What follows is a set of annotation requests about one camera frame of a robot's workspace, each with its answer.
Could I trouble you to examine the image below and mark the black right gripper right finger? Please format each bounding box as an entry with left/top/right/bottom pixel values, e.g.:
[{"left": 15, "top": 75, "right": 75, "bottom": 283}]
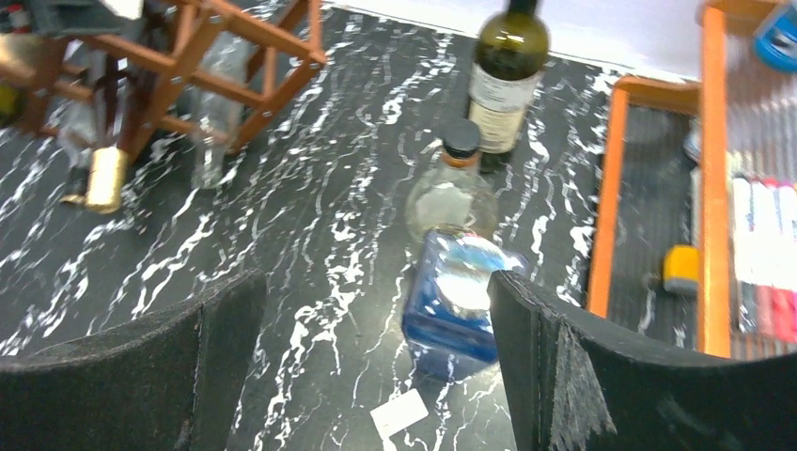
[{"left": 489, "top": 271, "right": 796, "bottom": 450}]

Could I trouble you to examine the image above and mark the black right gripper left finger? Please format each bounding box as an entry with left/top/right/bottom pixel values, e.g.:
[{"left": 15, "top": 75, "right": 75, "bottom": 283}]
[{"left": 1, "top": 270, "right": 267, "bottom": 450}]

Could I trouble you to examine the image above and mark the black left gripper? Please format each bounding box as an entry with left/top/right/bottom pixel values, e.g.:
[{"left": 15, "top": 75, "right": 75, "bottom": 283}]
[{"left": 1, "top": 0, "right": 145, "bottom": 38}]

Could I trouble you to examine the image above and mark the blue labelled plastic bottle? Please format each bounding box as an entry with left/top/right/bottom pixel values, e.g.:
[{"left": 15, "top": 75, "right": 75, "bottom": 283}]
[{"left": 401, "top": 225, "right": 529, "bottom": 381}]

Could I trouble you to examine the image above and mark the gold-capped red wine bottle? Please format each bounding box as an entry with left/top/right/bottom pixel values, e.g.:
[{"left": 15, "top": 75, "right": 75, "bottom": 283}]
[{"left": 57, "top": 56, "right": 133, "bottom": 214}]

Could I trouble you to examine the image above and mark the clear glass corked bottle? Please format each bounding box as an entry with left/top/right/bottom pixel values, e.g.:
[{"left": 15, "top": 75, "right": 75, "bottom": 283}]
[{"left": 404, "top": 118, "right": 498, "bottom": 242}]

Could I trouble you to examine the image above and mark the dark green wine bottle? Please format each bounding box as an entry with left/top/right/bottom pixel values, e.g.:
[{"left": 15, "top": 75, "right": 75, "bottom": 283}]
[{"left": 467, "top": 0, "right": 550, "bottom": 174}]

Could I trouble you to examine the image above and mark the brown wooden wine rack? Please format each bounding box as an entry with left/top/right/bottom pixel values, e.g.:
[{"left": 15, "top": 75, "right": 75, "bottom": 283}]
[{"left": 1, "top": 1, "right": 326, "bottom": 159}]

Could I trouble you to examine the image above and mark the clear uncapped glass bottle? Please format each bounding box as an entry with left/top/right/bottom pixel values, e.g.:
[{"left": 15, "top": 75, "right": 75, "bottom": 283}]
[{"left": 191, "top": 32, "right": 250, "bottom": 190}]

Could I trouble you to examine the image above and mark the small yellow object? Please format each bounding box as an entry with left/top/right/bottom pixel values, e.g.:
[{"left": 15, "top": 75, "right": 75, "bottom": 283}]
[{"left": 662, "top": 244, "right": 700, "bottom": 297}]

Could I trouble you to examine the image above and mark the small white box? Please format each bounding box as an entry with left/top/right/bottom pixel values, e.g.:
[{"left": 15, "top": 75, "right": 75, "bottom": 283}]
[{"left": 370, "top": 389, "right": 429, "bottom": 440}]

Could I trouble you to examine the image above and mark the orange wooden display shelf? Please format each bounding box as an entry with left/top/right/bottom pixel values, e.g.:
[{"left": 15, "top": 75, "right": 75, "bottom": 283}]
[{"left": 586, "top": 1, "right": 796, "bottom": 360}]

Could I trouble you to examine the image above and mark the row of coloured markers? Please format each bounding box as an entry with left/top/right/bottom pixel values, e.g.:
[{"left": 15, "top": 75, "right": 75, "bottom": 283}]
[{"left": 731, "top": 177, "right": 796, "bottom": 343}]

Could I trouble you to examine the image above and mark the blue lidded small jar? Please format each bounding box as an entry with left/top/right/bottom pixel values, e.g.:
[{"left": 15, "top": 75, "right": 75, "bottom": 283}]
[{"left": 753, "top": 1, "right": 796, "bottom": 73}]

